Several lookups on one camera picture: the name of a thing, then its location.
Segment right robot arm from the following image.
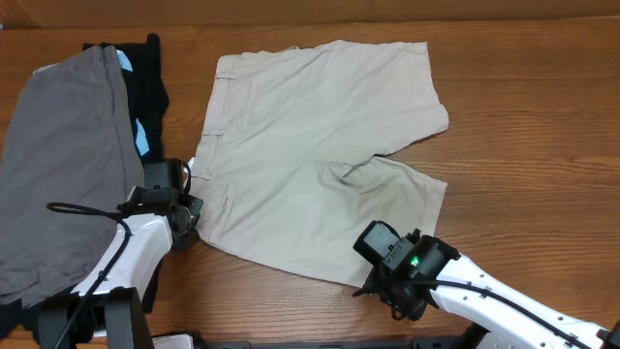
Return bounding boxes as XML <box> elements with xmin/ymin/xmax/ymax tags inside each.
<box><xmin>354</xmin><ymin>221</ymin><xmax>619</xmax><ymax>348</ymax></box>

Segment grey folded garment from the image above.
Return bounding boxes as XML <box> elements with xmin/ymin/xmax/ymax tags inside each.
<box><xmin>0</xmin><ymin>45</ymin><xmax>146</xmax><ymax>309</ymax></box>

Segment beige khaki shorts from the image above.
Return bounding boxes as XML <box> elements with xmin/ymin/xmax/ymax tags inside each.
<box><xmin>191</xmin><ymin>41</ymin><xmax>450</xmax><ymax>287</ymax></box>

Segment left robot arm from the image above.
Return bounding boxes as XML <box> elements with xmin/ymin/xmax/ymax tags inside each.
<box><xmin>38</xmin><ymin>158</ymin><xmax>203</xmax><ymax>349</ymax></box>

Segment black garment with blue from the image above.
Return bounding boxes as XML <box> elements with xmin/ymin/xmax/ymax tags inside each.
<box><xmin>0</xmin><ymin>32</ymin><xmax>171</xmax><ymax>340</ymax></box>

